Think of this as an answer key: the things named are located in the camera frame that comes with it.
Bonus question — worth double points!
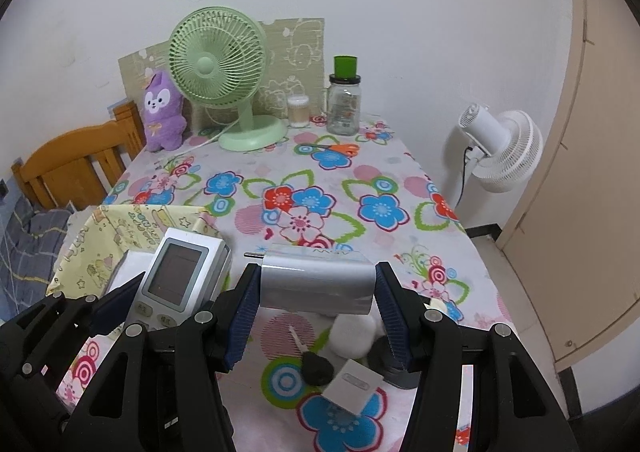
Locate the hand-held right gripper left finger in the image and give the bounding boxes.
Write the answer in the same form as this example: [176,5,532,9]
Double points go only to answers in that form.
[62,264,262,452]

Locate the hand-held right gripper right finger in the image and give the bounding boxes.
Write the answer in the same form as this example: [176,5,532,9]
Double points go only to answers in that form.
[374,261,581,452]

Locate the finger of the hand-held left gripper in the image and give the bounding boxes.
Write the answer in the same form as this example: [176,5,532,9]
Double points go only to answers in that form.
[0,277,147,438]

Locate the black round lid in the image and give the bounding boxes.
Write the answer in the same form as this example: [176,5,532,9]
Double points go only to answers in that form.
[369,336,423,389]

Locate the white remote control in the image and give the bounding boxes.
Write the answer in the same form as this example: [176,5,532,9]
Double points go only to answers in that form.
[125,228,233,333]

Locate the yellow printed fabric storage box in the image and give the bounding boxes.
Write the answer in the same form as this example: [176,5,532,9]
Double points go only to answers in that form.
[46,203,226,303]

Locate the silver power adapter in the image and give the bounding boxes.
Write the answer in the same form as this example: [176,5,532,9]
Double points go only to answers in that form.
[244,243,377,317]

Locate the white round puff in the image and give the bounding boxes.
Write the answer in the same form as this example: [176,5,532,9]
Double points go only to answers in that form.
[327,313,381,359]

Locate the black key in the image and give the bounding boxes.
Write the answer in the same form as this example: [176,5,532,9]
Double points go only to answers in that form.
[287,324,335,387]

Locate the floral tablecloth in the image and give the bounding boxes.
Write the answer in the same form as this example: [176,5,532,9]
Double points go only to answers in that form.
[50,112,521,452]

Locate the plaid grey bedding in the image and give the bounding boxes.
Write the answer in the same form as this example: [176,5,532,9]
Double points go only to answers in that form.
[0,194,76,317]

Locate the purple plush toy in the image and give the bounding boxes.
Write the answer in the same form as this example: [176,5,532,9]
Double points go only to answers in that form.
[141,70,190,153]

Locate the white standing fan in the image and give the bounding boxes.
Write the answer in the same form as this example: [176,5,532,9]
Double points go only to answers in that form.
[458,103,544,195]

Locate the cotton swab container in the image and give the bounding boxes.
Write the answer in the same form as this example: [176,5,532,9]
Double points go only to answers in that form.
[286,94,311,129]

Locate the glass jar with green lid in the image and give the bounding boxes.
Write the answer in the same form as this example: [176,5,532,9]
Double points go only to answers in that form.
[320,55,363,137]

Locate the beige door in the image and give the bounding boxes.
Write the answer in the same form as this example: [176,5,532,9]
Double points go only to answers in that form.
[495,0,640,373]

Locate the green desk fan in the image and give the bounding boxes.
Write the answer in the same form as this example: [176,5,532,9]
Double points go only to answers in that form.
[167,6,290,153]

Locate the beige printed board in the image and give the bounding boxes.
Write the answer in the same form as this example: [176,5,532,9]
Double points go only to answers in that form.
[117,18,326,145]

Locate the black fan cable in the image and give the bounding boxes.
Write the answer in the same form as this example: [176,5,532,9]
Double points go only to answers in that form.
[452,146,473,213]

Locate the orange handled scissors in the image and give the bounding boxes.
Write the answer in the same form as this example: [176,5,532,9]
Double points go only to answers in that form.
[300,143,361,156]

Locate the white fan cable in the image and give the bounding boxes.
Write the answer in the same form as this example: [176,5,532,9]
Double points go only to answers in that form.
[180,119,241,153]

